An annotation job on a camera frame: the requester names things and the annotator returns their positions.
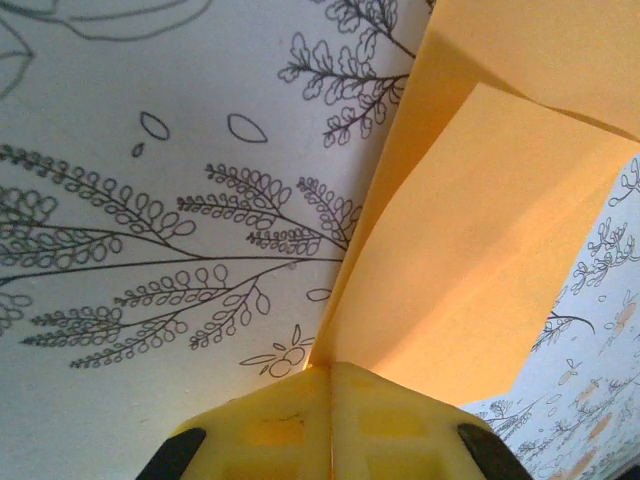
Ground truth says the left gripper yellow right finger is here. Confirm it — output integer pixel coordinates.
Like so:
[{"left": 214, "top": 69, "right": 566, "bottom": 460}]
[{"left": 332, "top": 360, "right": 531, "bottom": 480}]

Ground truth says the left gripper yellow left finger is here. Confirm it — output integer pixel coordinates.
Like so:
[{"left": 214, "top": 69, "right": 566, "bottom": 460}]
[{"left": 141, "top": 365, "right": 334, "bottom": 480}]

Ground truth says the orange square paper sheet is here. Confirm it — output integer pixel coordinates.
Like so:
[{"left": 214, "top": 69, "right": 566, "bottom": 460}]
[{"left": 305, "top": 0, "right": 640, "bottom": 407}]

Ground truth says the floral patterned table cover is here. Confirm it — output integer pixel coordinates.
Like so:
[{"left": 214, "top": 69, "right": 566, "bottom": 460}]
[{"left": 0, "top": 0, "right": 640, "bottom": 480}]

